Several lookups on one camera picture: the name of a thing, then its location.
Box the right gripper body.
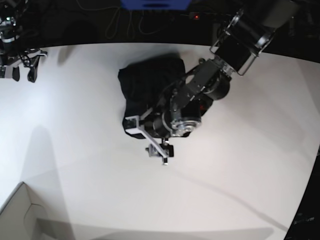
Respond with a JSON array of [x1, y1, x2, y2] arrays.
[[0, 48, 48, 69]]

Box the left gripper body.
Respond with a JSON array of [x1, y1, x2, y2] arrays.
[[138, 107, 175, 166]]

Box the black t-shirt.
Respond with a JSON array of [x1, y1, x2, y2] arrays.
[[118, 55, 194, 139]]

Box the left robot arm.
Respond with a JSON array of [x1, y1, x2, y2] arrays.
[[139, 0, 301, 165]]

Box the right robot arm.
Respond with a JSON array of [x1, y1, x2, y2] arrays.
[[0, 0, 48, 83]]

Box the blue box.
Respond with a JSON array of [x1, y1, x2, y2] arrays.
[[121, 0, 191, 11]]

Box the black power strip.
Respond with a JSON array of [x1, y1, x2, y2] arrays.
[[187, 12, 236, 22]]

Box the white cardboard box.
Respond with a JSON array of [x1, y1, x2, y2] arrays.
[[0, 181, 76, 240]]

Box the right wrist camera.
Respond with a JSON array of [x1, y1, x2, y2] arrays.
[[0, 66, 13, 79]]

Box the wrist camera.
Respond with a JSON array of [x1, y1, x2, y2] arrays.
[[124, 115, 141, 135], [0, 66, 13, 79]]

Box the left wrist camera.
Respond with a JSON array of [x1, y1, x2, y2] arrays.
[[124, 115, 141, 135]]

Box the grey hanging cables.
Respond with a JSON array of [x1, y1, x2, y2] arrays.
[[104, 6, 176, 40]]

